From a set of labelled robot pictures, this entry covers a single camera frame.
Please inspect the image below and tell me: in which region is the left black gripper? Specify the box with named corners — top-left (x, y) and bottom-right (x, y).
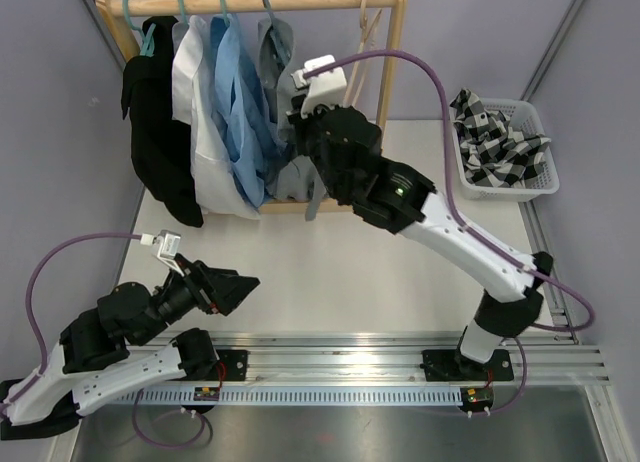
top-left (135, 253), bottom-right (260, 346)

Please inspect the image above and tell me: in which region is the grey shirt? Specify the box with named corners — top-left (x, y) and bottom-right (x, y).
top-left (257, 18), bottom-right (326, 221)

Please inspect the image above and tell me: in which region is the wooden hanger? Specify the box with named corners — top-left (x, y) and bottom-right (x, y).
top-left (343, 0), bottom-right (382, 106)

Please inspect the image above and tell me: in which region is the blue-grey hanger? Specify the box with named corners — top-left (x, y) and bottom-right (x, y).
top-left (262, 0), bottom-right (275, 23)

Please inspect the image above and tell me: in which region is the black white checkered shirt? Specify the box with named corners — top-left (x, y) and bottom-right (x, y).
top-left (450, 88), bottom-right (551, 188)

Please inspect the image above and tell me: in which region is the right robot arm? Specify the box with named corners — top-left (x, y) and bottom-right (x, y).
top-left (287, 95), bottom-right (553, 378)

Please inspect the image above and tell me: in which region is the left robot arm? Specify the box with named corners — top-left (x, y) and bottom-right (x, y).
top-left (1, 257), bottom-right (260, 441)

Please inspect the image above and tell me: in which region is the light blue shirt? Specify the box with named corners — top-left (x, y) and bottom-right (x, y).
top-left (210, 15), bottom-right (285, 208)

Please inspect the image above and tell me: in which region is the teal hanger of blue shirt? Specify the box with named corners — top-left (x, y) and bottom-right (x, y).
top-left (219, 0), bottom-right (231, 27)

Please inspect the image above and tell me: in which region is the teal hanger of black shirt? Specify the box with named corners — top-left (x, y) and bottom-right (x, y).
top-left (122, 0), bottom-right (156, 57)

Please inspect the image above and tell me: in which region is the teal hanger of white shirt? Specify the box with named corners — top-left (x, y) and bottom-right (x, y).
top-left (177, 0), bottom-right (189, 25)

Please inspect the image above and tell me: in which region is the white plastic basket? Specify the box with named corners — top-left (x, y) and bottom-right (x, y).
top-left (451, 97), bottom-right (560, 202)

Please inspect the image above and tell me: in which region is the wooden clothes rack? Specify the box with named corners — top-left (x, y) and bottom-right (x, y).
top-left (94, 0), bottom-right (408, 214)

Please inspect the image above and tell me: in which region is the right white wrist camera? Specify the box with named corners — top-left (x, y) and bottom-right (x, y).
top-left (291, 55), bottom-right (348, 119)

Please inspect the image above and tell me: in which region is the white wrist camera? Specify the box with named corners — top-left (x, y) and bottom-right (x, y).
top-left (291, 55), bottom-right (348, 119)
top-left (140, 230), bottom-right (183, 275)

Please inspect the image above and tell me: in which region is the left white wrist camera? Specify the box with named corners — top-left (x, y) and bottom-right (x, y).
top-left (140, 230), bottom-right (183, 275)

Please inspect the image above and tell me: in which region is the aluminium mounting rail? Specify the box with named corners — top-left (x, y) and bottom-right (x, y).
top-left (67, 330), bottom-right (611, 408)

